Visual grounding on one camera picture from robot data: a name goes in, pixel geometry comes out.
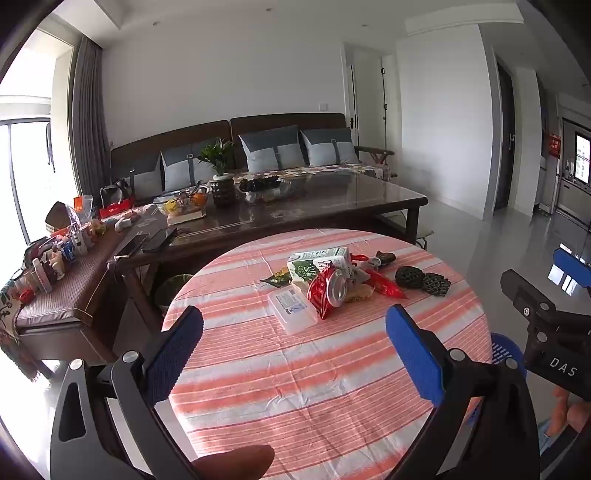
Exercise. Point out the grey curtain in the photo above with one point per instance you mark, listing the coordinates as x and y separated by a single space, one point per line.
90 115

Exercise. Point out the glass sliding door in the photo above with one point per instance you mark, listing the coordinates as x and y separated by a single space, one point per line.
575 161

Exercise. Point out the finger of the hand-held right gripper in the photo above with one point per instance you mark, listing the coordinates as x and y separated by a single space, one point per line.
521 288
570 263

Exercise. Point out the red snack wrapper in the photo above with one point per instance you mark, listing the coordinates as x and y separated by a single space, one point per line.
385 286

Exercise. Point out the green snack wrapper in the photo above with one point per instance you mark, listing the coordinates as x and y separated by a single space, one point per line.
275 278

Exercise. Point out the glass bowl with oranges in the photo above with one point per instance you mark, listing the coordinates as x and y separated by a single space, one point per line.
182 203

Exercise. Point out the thick book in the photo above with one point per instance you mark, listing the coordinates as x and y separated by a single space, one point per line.
189 217

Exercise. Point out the white snack bag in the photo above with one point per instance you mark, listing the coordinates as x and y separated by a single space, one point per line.
360 274

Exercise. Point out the dark brown sofa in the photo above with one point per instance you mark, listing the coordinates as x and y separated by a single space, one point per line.
277 124

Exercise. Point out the grey tablet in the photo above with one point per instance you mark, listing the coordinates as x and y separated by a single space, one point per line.
131 244

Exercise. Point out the white door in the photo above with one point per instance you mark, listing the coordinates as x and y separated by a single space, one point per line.
369 101

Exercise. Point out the glass bowl of dark fruit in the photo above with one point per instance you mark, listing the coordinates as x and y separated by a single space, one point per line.
263 187

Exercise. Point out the dark door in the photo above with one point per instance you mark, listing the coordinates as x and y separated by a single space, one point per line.
504 138

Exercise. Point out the orange striped tablecloth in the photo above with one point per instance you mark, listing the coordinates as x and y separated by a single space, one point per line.
300 378

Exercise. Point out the clear plastic box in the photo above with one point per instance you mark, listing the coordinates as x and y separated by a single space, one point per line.
291 311

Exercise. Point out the row of small bottles and toys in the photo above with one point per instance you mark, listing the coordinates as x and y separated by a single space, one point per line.
60 254

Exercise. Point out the person's left hand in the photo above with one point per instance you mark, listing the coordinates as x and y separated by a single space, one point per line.
235 464

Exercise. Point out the black foam mesh sleeve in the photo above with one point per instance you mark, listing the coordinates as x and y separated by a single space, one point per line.
410 277
436 284

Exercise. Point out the white green milk carton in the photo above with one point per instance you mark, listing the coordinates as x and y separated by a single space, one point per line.
318 265

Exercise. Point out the dark ribbed vase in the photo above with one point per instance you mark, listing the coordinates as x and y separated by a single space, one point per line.
224 191

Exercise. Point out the wooden bench with woven mat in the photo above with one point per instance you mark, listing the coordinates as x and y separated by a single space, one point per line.
69 295

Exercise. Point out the dark wooden coffee table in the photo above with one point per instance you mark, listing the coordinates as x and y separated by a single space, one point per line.
323 203

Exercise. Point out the orange white paper bag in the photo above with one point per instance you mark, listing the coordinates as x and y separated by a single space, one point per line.
82 207

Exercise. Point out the green house plant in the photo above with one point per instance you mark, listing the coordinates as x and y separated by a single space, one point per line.
217 154

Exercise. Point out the dark brown snack wrapper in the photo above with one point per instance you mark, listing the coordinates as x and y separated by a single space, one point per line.
385 258

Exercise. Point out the floral sofa cover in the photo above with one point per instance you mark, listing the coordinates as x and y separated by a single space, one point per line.
323 170

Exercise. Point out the crushed red drink can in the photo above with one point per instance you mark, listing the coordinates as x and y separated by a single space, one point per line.
323 290

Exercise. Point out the person's right hand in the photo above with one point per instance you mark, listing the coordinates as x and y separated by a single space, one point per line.
577 410

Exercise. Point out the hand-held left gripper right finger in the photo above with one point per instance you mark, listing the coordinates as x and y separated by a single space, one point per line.
415 355

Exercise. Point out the yellow snack bag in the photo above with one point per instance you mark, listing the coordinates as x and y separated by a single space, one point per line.
358 293

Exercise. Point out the grey blue cushion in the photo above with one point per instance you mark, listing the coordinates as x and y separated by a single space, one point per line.
270 150
180 170
330 147
145 182

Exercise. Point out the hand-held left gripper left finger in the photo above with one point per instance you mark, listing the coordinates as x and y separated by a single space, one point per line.
178 350

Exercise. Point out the red box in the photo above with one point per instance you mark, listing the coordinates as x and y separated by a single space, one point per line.
115 210

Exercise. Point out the black phone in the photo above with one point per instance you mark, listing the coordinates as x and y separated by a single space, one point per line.
159 240

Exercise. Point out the black handbag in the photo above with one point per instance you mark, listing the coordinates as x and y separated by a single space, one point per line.
115 189

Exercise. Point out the green lined waste bin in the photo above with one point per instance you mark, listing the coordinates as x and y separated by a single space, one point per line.
173 290

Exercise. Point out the red wall sign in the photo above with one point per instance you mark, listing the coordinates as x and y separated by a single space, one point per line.
554 143

